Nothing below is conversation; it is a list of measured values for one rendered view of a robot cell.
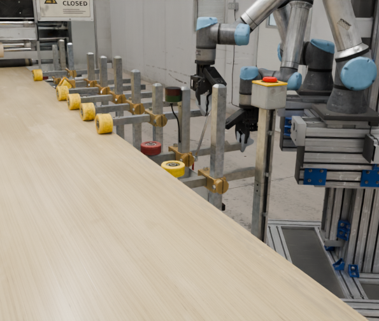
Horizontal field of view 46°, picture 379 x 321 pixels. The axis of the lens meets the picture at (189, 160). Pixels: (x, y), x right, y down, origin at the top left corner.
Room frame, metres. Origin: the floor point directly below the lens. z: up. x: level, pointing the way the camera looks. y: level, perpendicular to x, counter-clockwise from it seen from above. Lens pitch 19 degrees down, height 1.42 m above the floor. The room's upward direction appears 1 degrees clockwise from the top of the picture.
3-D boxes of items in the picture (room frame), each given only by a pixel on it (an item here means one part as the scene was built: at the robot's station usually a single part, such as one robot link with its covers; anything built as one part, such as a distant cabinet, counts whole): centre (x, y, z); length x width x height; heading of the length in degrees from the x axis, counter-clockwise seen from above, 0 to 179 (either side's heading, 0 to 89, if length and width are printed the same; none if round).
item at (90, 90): (2.62, 0.50, 0.95); 0.50 x 0.04 x 0.04; 118
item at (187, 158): (1.71, 0.04, 0.85); 0.13 x 0.06 x 0.05; 28
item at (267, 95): (1.25, -0.22, 1.18); 0.07 x 0.07 x 0.08; 28
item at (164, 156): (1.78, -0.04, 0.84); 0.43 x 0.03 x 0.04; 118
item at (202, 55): (1.72, -0.05, 1.24); 0.08 x 0.08 x 0.05
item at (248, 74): (1.89, -0.24, 1.13); 0.09 x 0.08 x 0.11; 147
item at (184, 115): (1.70, 0.02, 0.89); 0.03 x 0.03 x 0.48; 28
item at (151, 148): (1.67, 0.15, 0.85); 0.08 x 0.08 x 0.11
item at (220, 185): (1.50, -0.08, 0.83); 0.13 x 0.06 x 0.05; 28
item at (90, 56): (2.80, 0.61, 0.90); 0.03 x 0.03 x 0.48; 28
